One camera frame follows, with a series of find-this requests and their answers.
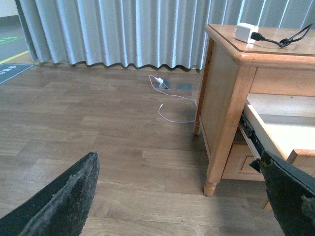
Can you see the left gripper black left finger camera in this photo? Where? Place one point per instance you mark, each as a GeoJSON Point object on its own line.
{"type": "Point", "coordinates": [61, 208]}

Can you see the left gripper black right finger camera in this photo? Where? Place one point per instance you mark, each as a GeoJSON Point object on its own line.
{"type": "Point", "coordinates": [291, 193]}

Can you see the wooden top drawer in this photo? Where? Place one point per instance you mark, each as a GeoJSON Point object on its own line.
{"type": "Point", "coordinates": [284, 125]}

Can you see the wooden drawer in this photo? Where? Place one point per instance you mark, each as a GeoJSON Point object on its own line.
{"type": "Point", "coordinates": [238, 164]}
{"type": "Point", "coordinates": [284, 125]}

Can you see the white charger adapter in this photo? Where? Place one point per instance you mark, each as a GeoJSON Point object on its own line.
{"type": "Point", "coordinates": [244, 31]}

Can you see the wooden bottom drawer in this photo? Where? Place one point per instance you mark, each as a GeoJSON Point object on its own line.
{"type": "Point", "coordinates": [238, 164]}

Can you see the wooden nightstand cabinet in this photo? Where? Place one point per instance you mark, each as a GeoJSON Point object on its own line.
{"type": "Point", "coordinates": [233, 70]}

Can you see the grey floor sign mat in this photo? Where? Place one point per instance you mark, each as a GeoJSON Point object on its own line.
{"type": "Point", "coordinates": [10, 70]}

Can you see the closed metal floor plate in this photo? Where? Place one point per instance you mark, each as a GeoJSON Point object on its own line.
{"type": "Point", "coordinates": [184, 87]}

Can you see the white floor plug adapter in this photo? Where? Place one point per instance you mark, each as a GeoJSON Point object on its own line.
{"type": "Point", "coordinates": [159, 80]}

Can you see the open metal floor socket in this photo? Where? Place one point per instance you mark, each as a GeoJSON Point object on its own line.
{"type": "Point", "coordinates": [165, 85]}

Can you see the grey pleated curtain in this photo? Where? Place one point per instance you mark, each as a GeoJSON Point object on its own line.
{"type": "Point", "coordinates": [143, 32]}

